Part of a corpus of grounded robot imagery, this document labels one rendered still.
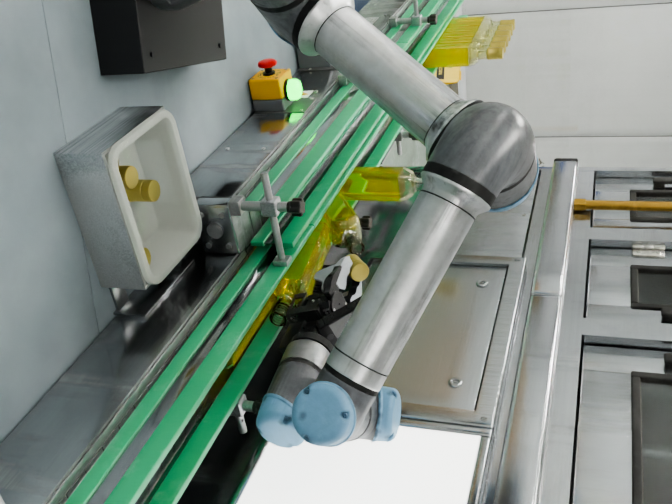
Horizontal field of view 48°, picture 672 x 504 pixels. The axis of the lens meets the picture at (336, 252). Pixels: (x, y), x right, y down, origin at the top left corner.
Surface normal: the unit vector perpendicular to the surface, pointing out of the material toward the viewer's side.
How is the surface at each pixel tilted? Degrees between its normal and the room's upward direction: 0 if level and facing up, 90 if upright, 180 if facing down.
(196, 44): 2
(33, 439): 90
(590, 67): 90
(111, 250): 90
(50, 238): 0
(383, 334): 65
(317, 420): 88
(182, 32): 2
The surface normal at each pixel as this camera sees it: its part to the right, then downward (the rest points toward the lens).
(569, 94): -0.30, 0.52
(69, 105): 0.94, 0.04
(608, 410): -0.14, -0.85
